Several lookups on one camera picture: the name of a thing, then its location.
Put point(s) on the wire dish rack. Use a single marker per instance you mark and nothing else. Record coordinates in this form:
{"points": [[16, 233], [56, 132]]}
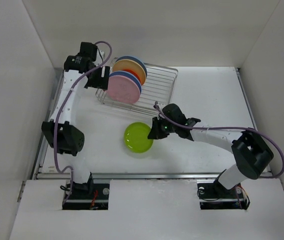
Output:
{"points": [[159, 87]]}

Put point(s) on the metal rail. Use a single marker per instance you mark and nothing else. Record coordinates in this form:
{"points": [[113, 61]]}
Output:
{"points": [[130, 176]]}

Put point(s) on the lime green plate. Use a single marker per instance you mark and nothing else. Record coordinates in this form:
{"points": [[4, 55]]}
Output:
{"points": [[136, 137]]}

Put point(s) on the tan orange plate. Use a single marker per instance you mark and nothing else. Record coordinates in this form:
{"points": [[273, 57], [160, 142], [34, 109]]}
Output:
{"points": [[131, 65]]}

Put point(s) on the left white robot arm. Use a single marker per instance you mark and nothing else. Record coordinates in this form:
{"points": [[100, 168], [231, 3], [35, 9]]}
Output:
{"points": [[86, 69]]}

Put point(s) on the pink plate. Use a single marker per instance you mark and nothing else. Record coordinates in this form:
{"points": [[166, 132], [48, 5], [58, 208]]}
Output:
{"points": [[124, 89]]}

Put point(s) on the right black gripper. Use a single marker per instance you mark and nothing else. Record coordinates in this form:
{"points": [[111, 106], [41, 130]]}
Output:
{"points": [[155, 132]]}

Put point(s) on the blue plate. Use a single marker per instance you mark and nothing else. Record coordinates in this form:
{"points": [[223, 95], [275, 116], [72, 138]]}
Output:
{"points": [[133, 58], [129, 75]]}

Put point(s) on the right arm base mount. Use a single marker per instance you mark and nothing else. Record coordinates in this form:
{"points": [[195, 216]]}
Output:
{"points": [[211, 199]]}

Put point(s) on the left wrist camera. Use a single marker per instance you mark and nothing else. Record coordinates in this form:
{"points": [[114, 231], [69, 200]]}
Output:
{"points": [[102, 55]]}

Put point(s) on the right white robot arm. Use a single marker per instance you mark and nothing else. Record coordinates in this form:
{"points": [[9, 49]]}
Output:
{"points": [[248, 147]]}

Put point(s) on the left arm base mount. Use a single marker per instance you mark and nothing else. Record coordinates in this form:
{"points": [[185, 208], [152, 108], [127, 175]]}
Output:
{"points": [[96, 199]]}

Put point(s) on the small orange plate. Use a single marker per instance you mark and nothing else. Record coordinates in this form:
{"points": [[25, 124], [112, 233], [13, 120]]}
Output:
{"points": [[133, 73]]}

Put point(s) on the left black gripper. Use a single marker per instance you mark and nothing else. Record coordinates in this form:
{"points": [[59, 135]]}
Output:
{"points": [[101, 82]]}

